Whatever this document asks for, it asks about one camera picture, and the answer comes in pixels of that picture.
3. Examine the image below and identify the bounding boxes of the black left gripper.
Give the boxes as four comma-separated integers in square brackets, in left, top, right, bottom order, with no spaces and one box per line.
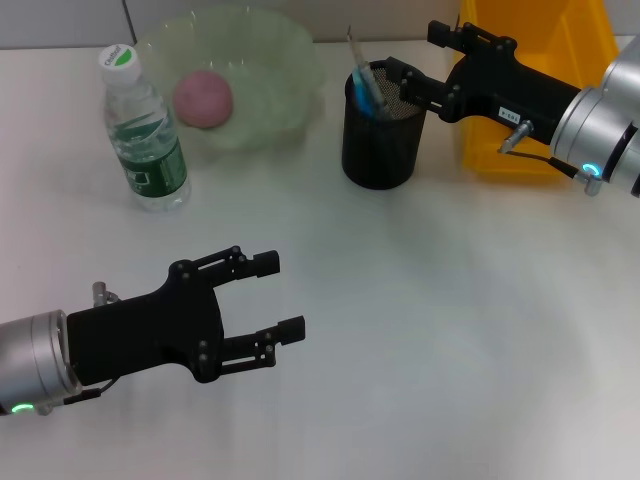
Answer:
[66,244,307,386]

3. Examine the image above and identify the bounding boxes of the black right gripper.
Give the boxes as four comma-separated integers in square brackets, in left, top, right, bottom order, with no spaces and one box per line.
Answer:
[384,19,584,147]

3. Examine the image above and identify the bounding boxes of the silver ballpoint pen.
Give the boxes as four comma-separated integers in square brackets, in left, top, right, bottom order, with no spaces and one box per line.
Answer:
[355,44,396,121]

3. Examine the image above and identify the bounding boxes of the clear plastic ruler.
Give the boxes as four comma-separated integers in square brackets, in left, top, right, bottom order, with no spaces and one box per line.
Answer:
[346,24,376,109]

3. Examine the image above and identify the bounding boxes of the blue and teal scissors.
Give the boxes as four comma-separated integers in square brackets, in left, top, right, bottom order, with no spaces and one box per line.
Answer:
[351,67,396,154]

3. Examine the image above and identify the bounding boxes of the clear bottle with green label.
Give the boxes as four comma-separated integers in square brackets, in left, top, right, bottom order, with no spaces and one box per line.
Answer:
[98,43,192,212]

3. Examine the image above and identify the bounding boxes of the pink toy peach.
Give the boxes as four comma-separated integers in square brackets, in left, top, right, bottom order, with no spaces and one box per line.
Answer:
[172,69,235,131]

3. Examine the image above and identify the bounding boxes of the green translucent fruit bowl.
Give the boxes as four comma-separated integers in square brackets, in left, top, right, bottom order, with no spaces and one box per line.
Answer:
[132,4,326,164]

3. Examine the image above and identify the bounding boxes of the black mesh cup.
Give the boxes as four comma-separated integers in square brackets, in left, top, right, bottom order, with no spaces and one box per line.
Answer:
[342,59,429,191]

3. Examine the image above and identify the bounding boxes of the yellow plastic bin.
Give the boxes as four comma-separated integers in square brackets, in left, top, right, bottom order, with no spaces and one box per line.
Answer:
[453,0,621,184]

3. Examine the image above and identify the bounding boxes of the right gripper cable with plugs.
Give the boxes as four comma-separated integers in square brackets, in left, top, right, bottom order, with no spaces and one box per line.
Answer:
[497,120,604,197]

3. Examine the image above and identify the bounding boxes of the gripper cable with plugs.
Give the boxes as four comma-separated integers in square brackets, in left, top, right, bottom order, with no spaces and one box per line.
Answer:
[37,281,124,417]
[497,120,604,197]

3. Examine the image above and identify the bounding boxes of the left gripper cable with plugs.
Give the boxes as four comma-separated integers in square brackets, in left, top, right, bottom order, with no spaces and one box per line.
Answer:
[37,281,124,417]

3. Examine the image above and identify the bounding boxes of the grey vertical wall trim strip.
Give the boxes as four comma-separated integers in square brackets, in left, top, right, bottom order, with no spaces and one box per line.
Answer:
[121,0,138,47]

